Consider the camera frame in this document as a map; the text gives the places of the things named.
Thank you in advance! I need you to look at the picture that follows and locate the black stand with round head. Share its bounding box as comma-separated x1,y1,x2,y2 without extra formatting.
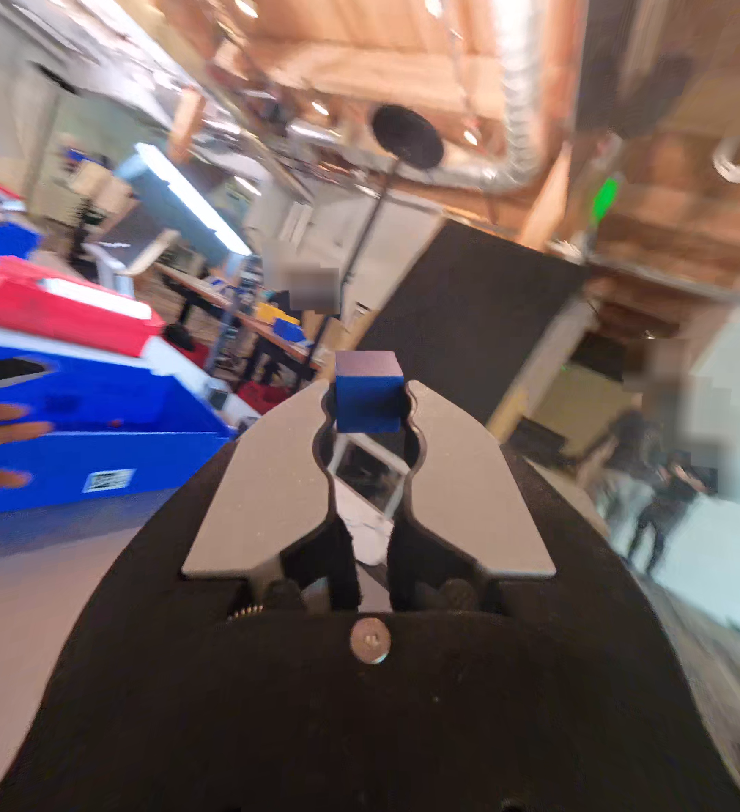
337,103,446,313

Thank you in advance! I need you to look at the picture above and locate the blue cube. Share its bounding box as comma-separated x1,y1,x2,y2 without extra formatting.
335,351,406,435

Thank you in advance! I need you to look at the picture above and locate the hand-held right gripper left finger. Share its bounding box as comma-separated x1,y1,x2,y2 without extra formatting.
181,379,338,579

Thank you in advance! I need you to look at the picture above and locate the red storage bin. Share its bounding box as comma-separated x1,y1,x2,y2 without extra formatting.
0,255,167,358

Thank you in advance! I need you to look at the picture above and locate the studio light panel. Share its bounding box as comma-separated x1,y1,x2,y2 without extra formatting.
115,141,255,258

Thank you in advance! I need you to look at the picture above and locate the silver air duct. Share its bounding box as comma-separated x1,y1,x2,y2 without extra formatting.
402,0,577,194

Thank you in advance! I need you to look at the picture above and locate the black panel board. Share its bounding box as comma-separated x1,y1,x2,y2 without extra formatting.
356,217,592,427

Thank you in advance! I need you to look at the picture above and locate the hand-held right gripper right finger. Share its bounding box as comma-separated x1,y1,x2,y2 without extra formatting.
400,379,557,579

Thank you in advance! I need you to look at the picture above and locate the person's left hand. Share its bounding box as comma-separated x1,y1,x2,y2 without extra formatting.
0,401,55,508

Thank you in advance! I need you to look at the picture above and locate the white flat slab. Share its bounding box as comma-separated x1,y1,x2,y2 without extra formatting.
39,276,153,321

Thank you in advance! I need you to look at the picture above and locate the large blue storage bin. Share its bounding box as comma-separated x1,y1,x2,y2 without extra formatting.
0,343,239,516

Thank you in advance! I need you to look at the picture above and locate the white framed glass panel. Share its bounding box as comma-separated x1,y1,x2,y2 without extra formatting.
327,433,411,516

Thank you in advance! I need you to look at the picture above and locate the green exit sign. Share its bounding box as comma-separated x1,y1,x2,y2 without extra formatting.
591,176,622,224

